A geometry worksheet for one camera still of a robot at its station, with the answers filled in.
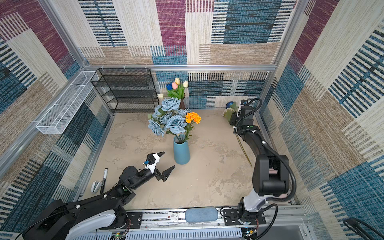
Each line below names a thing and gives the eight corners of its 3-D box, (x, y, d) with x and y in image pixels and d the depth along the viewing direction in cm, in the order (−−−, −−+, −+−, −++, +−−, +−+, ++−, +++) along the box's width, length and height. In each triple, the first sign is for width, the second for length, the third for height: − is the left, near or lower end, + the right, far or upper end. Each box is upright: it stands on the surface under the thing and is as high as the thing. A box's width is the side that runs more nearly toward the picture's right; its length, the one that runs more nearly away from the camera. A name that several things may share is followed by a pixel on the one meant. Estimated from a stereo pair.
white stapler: (91, 192, 84) (88, 191, 82) (95, 182, 88) (92, 180, 85) (98, 192, 84) (96, 191, 82) (102, 182, 87) (100, 180, 85)
